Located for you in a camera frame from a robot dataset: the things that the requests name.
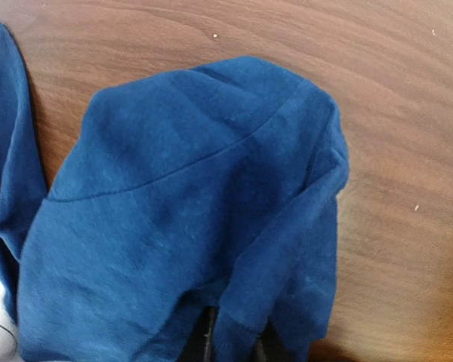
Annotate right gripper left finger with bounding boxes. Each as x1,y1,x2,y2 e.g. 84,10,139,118
180,307,217,362

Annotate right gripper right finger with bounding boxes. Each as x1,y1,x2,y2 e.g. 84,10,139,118
253,324,291,362

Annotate navy white clothing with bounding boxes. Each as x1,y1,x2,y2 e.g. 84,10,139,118
0,23,349,361

